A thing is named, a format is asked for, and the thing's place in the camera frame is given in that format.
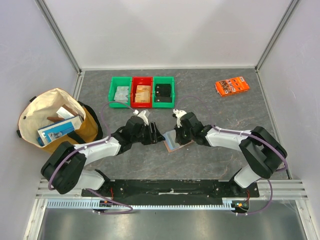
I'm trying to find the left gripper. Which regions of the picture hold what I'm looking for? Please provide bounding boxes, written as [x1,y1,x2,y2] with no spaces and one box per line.
[131,121,165,145]

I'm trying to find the tan leather card holder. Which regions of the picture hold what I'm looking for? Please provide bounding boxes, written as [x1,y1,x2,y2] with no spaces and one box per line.
[163,130,194,153]

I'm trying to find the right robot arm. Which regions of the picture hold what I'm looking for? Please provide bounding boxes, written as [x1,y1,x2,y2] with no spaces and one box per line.
[173,109,288,197]

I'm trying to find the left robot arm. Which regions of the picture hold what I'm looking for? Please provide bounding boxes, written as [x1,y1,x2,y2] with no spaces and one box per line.
[40,116,165,197]

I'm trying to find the beige cards in red bin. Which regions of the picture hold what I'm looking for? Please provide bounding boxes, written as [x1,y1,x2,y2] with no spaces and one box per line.
[134,85,151,103]

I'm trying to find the black cards in green bin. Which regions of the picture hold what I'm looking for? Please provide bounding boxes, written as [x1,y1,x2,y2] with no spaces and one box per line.
[155,83,172,103]

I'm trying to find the grey cards in green bin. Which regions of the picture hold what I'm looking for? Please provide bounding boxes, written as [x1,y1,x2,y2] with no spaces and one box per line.
[114,86,130,103]

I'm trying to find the left green plastic bin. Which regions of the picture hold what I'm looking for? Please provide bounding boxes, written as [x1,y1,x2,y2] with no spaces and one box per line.
[108,76,132,109]

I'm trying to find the green plastic bin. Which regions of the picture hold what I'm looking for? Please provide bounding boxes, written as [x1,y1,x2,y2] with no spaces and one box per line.
[108,76,132,109]
[152,76,176,109]

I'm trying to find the right green plastic bin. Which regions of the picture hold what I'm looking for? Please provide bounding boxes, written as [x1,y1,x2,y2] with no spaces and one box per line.
[152,76,176,109]

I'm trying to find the red plastic bin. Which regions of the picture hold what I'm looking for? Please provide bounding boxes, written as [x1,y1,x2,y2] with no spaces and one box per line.
[130,76,153,109]

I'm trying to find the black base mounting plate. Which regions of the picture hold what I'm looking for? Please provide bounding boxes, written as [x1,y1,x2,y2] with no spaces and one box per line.
[96,179,260,206]

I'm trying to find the orange screw box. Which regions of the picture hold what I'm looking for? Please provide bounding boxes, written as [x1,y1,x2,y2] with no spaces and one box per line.
[214,76,250,97]

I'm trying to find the white packet in bag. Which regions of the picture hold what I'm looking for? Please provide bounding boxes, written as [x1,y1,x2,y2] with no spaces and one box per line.
[56,106,75,119]

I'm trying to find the brown item in bag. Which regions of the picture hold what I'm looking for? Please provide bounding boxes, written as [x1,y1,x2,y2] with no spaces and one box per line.
[46,104,78,123]

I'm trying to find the cream and tan tote bag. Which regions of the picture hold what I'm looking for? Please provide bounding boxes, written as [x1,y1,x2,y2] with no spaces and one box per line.
[17,88,103,153]

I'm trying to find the blue book in bag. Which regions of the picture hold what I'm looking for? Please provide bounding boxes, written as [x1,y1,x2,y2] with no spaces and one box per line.
[37,115,83,147]

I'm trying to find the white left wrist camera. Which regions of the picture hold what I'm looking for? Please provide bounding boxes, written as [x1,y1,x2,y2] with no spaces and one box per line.
[133,109,150,126]

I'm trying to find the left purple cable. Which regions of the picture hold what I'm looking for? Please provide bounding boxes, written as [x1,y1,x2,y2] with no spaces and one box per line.
[47,101,141,215]

